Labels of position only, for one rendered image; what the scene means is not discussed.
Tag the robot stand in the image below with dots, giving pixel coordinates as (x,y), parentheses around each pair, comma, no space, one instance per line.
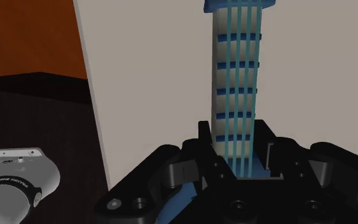
(57,124)

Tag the blue guitar with white neck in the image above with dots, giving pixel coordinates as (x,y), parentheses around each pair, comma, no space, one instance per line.
(234,77)

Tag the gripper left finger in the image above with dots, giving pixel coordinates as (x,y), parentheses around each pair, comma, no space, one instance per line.
(141,183)

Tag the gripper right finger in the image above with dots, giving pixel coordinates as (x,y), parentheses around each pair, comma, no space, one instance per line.
(293,161)

